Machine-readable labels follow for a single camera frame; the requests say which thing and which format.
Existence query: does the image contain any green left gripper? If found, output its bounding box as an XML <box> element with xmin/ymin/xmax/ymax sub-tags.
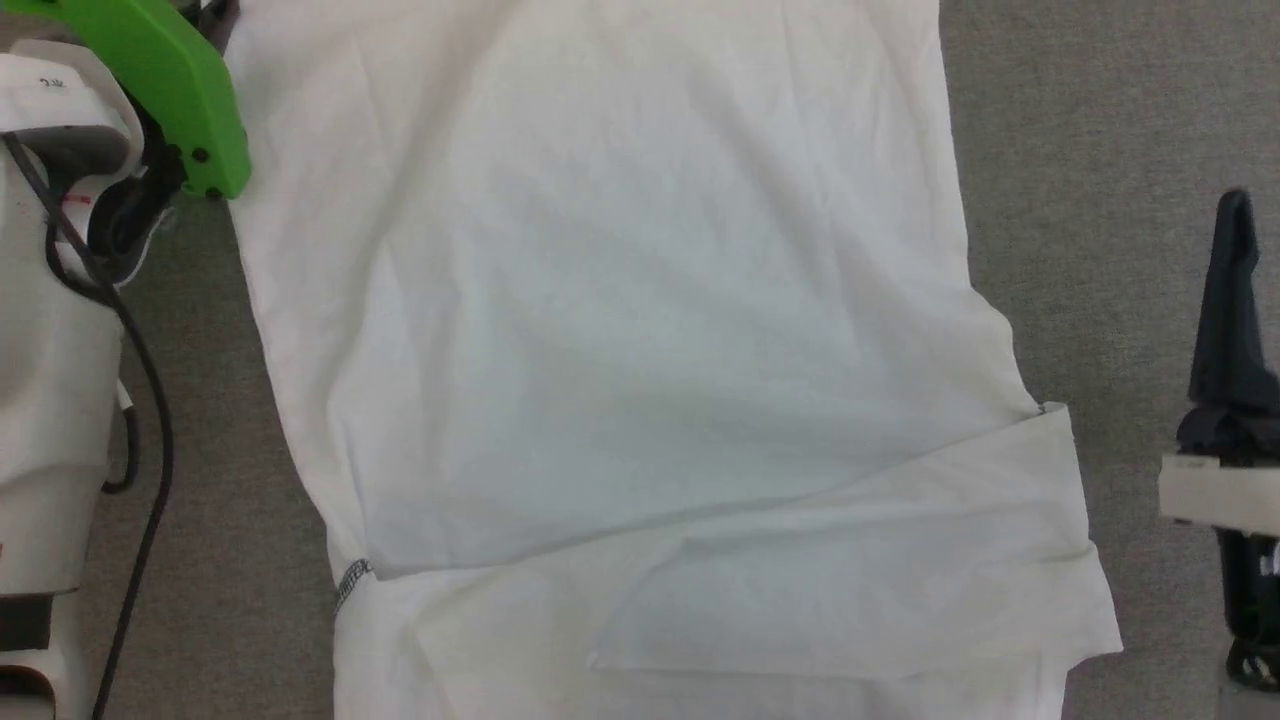
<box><xmin>0</xmin><ymin>0</ymin><xmax>253</xmax><ymax>202</ymax></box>

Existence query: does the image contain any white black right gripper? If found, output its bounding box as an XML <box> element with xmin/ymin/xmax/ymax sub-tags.
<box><xmin>1158</xmin><ymin>188</ymin><xmax>1280</xmax><ymax>693</ymax></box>

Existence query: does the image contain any white t-shirt garment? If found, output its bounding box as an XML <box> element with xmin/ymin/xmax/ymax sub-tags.
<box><xmin>222</xmin><ymin>0</ymin><xmax>1126</xmax><ymax>720</ymax></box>

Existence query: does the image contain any grey fabric sofa seat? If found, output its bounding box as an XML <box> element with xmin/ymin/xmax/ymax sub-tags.
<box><xmin>75</xmin><ymin>0</ymin><xmax>1280</xmax><ymax>720</ymax></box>

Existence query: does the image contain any white cable label tag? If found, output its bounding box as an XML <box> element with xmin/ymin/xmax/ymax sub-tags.
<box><xmin>0</xmin><ymin>40</ymin><xmax>146</xmax><ymax>141</ymax></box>

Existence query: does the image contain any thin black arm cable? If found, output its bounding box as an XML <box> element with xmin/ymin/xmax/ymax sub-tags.
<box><xmin>100</xmin><ymin>385</ymin><xmax>142</xmax><ymax>497</ymax></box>
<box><xmin>0</xmin><ymin>132</ymin><xmax>177</xmax><ymax>720</ymax></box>

